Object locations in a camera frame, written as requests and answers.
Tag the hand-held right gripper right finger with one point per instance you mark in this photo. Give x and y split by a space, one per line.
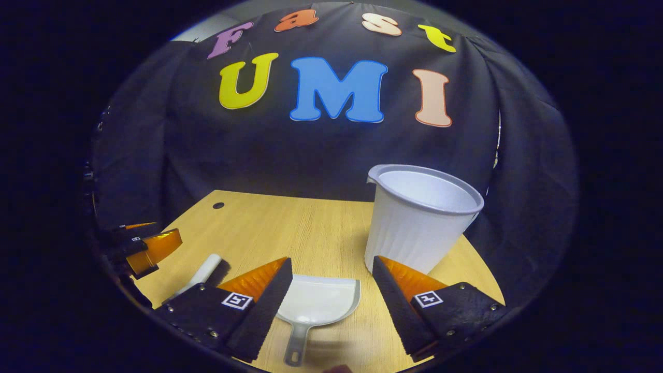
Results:
396 311

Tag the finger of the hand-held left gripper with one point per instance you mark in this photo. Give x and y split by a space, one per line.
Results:
134 229
155 248

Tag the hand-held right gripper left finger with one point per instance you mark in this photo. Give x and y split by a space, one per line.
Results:
264 311

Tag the white dustpan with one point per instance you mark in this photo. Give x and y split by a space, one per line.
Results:
321 303

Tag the white ribbed garbage bin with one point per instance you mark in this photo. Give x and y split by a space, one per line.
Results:
409 233

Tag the black backdrop cloth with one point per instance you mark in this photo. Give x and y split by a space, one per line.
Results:
311 150

